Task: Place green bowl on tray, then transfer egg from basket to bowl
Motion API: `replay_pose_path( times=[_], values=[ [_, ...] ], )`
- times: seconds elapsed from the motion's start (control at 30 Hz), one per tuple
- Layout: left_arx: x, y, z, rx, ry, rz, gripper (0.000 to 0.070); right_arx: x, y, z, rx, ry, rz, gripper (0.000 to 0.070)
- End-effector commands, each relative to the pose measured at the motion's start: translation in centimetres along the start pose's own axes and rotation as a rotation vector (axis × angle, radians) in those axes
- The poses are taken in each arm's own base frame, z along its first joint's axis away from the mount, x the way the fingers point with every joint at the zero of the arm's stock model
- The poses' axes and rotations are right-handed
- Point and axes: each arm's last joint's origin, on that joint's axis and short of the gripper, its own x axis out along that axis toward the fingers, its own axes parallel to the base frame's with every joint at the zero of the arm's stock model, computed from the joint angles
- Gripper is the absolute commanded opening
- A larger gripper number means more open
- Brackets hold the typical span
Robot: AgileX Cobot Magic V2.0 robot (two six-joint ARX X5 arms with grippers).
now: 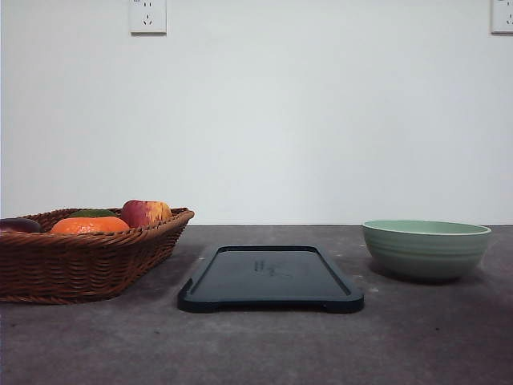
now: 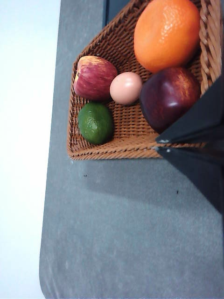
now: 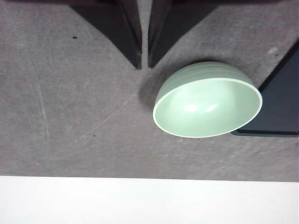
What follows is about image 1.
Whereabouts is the dark rectangular tray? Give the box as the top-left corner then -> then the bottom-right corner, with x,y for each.
177,245 -> 365,314

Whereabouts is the white wall socket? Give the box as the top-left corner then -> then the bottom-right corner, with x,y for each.
487,0 -> 513,38
129,0 -> 168,38

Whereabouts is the white wall socket left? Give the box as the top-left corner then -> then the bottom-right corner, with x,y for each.
129,0 -> 168,38

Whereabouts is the white wall socket right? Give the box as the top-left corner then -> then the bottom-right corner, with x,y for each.
487,0 -> 513,38

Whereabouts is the green ceramic bowl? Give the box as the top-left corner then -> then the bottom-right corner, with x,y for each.
362,219 -> 492,279

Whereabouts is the dark green fruit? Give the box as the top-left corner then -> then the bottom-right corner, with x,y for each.
68,209 -> 117,218

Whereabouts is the red yellow apple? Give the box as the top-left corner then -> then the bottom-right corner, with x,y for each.
121,200 -> 172,228

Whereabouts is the brown wicker basket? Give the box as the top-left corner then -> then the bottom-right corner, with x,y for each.
0,207 -> 195,305

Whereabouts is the dark purple fruit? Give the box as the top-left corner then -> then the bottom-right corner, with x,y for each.
0,218 -> 42,233

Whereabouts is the orange tangerine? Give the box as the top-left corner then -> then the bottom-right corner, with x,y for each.
50,217 -> 130,233

